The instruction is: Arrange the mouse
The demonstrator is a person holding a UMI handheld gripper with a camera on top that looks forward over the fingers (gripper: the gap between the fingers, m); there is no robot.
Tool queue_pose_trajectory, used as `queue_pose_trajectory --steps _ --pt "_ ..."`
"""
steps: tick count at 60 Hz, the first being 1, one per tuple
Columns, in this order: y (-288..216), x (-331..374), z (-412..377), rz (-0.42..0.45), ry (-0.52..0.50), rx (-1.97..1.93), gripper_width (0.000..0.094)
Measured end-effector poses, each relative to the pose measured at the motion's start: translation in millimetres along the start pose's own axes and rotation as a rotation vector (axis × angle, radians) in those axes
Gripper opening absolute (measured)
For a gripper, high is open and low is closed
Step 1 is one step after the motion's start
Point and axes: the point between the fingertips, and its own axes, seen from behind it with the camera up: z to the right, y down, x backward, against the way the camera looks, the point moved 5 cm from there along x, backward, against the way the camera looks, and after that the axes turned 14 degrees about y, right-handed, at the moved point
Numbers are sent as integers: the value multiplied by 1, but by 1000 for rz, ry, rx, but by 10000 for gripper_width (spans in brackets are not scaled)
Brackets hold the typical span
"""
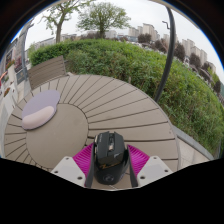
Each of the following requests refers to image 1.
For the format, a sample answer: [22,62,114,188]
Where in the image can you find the distant apartment buildings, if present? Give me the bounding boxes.
[128,22,208,66]

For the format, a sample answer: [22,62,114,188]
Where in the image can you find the sparse tree with bare trunk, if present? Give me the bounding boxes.
[41,0,94,44]

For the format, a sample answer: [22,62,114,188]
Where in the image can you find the leafy round tree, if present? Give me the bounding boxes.
[77,1,132,40]

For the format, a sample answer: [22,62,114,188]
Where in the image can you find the dark curved parasol pole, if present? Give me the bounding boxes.
[153,6,177,104]

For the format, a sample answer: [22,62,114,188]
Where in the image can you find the lilac mouse pad with wrist rest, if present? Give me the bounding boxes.
[21,89,62,131]

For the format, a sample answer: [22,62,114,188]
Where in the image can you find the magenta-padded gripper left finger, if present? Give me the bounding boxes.
[50,142,98,188]

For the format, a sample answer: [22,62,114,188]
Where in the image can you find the white planter with flowers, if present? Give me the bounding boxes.
[1,86,14,108]
[4,59,17,83]

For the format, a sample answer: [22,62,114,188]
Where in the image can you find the tall dark sign board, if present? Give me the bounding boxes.
[14,21,34,84]

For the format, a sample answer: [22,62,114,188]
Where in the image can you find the black computer mouse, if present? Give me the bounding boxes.
[93,130,131,186]

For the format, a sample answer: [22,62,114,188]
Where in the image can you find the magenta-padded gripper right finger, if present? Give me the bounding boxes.
[126,143,175,188]

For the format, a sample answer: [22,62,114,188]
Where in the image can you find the slatted brown outdoor chair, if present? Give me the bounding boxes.
[27,55,68,91]

